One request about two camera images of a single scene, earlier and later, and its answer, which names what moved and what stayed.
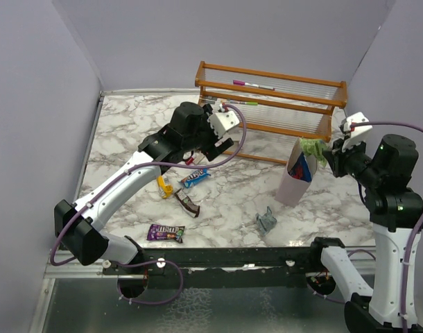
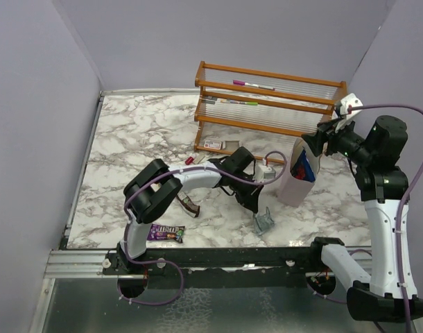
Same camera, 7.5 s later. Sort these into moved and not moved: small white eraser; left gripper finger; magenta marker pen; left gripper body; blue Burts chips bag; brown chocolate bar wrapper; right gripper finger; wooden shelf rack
Moved: left gripper body; left gripper finger; right gripper finger
Not moved: wooden shelf rack; magenta marker pen; small white eraser; brown chocolate bar wrapper; blue Burts chips bag
